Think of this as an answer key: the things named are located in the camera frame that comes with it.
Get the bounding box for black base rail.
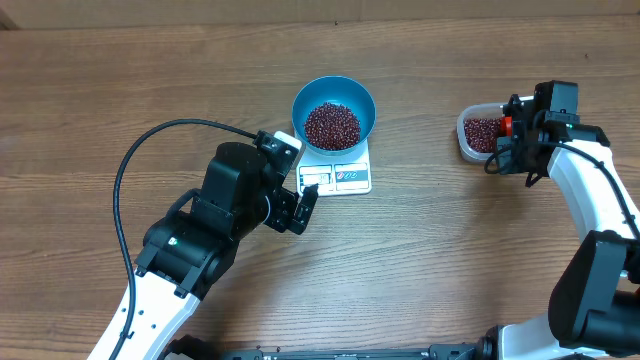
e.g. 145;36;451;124
159;326;502;360

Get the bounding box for orange measuring scoop blue handle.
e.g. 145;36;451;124
499;116;513;137

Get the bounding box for teal blue bowl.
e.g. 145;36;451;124
292;76;376;150

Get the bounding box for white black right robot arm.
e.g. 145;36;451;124
484;81;639;359

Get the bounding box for clear plastic bean container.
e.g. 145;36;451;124
456;103;503;164

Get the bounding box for red adzuki beans in bowl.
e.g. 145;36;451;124
304;102;361;151

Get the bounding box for white digital kitchen scale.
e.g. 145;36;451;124
296;140;372;197

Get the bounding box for red adzuki beans in container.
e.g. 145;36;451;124
463;118;501;153

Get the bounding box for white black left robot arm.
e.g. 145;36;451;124
90;133;318;359

